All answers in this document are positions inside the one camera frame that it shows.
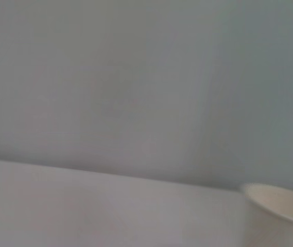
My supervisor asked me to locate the white paper cup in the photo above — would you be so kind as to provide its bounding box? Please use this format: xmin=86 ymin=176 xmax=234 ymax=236
xmin=239 ymin=182 xmax=293 ymax=247

